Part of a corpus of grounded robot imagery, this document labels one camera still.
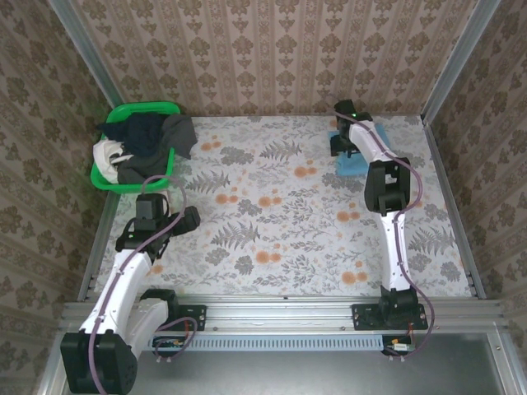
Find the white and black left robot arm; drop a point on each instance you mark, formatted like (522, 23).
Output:
(119, 296)

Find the white garment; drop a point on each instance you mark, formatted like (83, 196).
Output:
(103, 158)

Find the light blue printed t-shirt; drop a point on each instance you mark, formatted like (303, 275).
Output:
(352, 166)

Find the aluminium mounting rail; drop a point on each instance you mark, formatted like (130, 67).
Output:
(280, 312)

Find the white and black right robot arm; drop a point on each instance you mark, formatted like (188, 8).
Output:
(389, 185)

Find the dark navy garment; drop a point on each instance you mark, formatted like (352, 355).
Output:
(142, 136)

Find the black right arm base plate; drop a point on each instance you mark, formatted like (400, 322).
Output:
(364, 317)

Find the green plastic laundry basket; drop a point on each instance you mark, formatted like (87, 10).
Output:
(136, 187)

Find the aluminium corner post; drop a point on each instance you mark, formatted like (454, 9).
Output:
(86, 49)
(457, 61)

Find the floral tablecloth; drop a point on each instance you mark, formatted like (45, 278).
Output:
(288, 214)

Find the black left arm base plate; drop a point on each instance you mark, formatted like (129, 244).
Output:
(193, 317)

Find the grey garment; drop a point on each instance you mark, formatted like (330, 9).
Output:
(177, 136)

